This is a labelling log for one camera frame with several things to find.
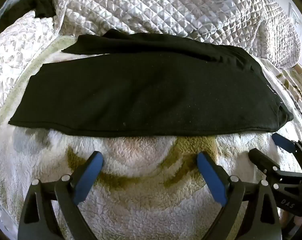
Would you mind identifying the white leaf-patterned bedspread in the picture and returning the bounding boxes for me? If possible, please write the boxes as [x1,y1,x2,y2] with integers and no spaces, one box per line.
[0,11,64,128]

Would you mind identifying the grey quilted blanket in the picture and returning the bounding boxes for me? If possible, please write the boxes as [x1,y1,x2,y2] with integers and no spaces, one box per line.
[49,0,302,69]

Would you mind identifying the dark cloth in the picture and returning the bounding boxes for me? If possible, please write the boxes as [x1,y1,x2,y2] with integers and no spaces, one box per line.
[0,0,56,35]

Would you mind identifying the black pants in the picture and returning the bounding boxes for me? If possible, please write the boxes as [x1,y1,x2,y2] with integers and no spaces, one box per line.
[8,29,294,137]

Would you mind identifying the white olive fleece blanket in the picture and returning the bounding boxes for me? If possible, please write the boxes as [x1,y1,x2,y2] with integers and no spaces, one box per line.
[0,35,302,240]

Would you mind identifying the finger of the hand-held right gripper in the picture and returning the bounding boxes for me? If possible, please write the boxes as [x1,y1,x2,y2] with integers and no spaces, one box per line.
[248,148,282,178]
[272,133,302,164]

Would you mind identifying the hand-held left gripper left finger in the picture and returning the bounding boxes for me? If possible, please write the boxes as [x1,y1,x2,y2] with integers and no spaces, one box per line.
[18,151,104,240]

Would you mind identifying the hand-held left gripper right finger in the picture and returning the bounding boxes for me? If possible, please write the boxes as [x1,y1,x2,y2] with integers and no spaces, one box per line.
[196,152,283,240]

